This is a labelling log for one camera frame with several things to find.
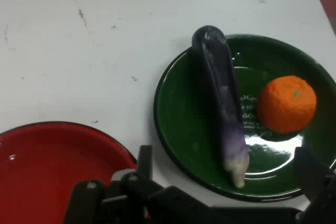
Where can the red plate with black rim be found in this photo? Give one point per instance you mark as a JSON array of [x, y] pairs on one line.
[[39, 169]]

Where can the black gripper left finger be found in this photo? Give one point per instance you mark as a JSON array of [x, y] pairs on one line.
[[123, 203]]

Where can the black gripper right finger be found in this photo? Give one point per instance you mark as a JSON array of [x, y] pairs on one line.
[[319, 187]]

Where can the green plate with black rim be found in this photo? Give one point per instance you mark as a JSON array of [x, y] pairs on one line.
[[183, 119]]

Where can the orange toy mandarin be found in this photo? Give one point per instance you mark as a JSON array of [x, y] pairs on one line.
[[286, 106]]

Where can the purple toy eggplant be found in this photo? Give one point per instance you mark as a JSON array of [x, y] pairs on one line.
[[218, 77]]

